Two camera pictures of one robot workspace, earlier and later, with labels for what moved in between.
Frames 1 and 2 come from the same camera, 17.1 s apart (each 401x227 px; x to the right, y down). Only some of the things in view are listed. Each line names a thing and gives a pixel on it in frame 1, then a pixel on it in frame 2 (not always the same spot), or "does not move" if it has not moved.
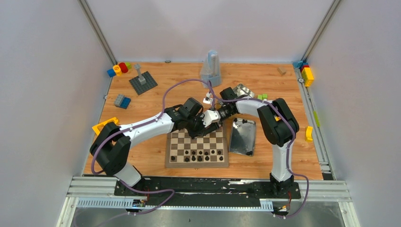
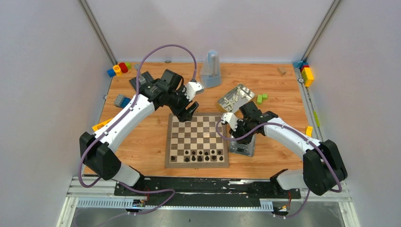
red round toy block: x=123 y=67 does not move
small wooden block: x=282 y=71 does not move
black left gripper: x=196 y=127 → x=182 y=106
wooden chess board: x=208 y=150 does not move
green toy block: x=262 y=97 does not move
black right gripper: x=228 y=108 → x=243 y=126
